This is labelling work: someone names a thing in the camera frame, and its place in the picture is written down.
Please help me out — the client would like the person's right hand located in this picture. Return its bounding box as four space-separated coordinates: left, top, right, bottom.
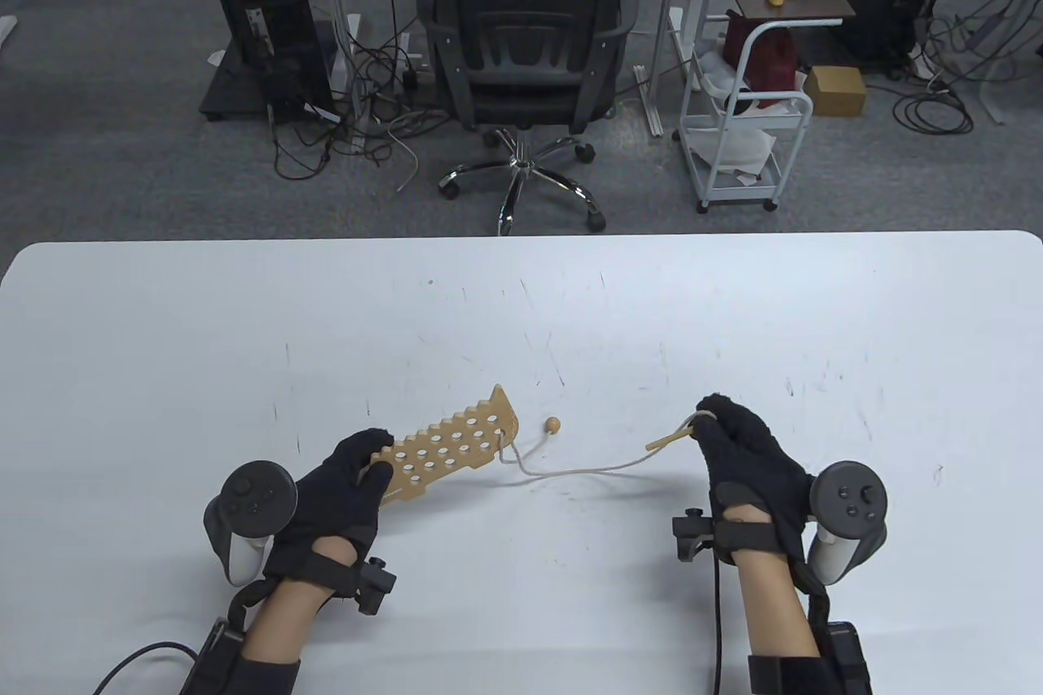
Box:
694 394 816 565

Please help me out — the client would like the person's left hand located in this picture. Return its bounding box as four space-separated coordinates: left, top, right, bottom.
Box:
262 428 394 586

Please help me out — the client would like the wooden crocodile lacing toy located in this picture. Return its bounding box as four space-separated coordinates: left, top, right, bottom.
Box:
376 384 520 507

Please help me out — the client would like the beige lacing rope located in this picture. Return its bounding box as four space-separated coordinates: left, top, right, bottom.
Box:
499 411 720 484

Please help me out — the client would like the person's right forearm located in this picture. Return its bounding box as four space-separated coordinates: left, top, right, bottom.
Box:
733 548 825 695

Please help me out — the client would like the person's left forearm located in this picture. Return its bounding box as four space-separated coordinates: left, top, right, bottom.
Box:
240 536 359 695

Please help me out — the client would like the black and white tracking controller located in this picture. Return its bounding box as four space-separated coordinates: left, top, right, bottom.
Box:
807 460 889 588
204 460 298 588

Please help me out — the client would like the white rolling cart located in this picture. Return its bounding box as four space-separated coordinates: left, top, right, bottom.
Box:
675 7 814 215

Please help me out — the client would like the white crumpled paper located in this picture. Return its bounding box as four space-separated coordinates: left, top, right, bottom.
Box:
689 126 775 174

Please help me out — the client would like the brown cardboard box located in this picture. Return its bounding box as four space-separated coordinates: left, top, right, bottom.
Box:
805 66 867 116

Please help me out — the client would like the dark red bag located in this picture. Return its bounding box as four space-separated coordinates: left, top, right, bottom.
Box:
724 11 801 108

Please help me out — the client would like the black mesh office chair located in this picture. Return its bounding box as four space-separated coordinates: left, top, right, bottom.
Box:
416 0 639 235

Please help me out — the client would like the black computer tower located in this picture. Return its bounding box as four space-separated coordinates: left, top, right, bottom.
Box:
218 0 341 127

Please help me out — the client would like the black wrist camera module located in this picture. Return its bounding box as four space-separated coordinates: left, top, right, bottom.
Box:
352 556 398 616
672 510 718 563

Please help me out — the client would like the black glove cable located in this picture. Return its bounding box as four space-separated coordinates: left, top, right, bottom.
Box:
228 581 270 632

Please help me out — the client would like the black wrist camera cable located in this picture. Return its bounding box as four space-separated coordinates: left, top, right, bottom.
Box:
711 556 726 695

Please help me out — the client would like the black forearm strapped pack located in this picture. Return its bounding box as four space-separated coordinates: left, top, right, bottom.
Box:
803 593 873 695
186 618 245 695

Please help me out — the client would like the black looped pack cable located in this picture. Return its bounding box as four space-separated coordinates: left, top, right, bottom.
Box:
92 642 200 695

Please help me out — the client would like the white floor cable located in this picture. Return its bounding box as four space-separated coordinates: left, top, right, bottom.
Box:
387 117 420 192

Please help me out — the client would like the coiled black floor cable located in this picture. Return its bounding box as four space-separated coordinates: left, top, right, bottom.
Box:
892 88 975 135

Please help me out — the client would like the tangle of black cables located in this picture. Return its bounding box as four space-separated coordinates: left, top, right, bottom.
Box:
273 11 457 183

